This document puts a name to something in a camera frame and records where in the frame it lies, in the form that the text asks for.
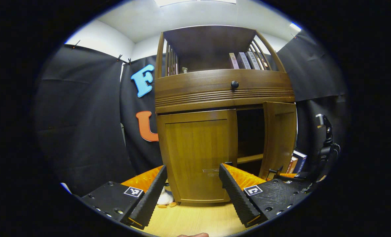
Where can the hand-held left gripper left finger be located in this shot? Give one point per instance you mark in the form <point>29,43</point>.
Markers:
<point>149,200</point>

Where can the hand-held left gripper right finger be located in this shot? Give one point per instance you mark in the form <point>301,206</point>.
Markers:
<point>236,197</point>

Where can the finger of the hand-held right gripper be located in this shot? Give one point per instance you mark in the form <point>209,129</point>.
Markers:
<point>292,182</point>
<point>297,176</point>

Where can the wooden cabinet door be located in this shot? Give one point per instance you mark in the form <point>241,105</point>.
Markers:
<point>279,138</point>
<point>195,154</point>

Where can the wooden double-door shoe cabinet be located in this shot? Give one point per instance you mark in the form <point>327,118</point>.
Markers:
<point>215,89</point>

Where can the wooden inner cabinet shelf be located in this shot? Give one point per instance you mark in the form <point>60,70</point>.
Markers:
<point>249,158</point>

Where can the brown book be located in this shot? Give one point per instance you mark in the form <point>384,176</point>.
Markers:
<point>291,165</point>

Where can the white plush toy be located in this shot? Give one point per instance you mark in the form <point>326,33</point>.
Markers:
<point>164,197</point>

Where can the dark blue book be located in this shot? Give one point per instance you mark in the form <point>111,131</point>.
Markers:
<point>300,160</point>

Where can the black backdrop cloth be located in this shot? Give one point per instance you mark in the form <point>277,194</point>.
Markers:
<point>80,115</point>

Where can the black round drawer knob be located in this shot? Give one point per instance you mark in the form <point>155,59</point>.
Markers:
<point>234,84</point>

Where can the grey book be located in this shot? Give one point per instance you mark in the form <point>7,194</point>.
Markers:
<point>243,61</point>

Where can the pink book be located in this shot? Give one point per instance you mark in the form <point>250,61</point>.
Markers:
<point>233,61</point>

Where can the small ceiling light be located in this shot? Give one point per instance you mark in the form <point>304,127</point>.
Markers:
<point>295,26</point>

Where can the ceiling light panel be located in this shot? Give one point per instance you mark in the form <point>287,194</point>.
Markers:
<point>195,2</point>

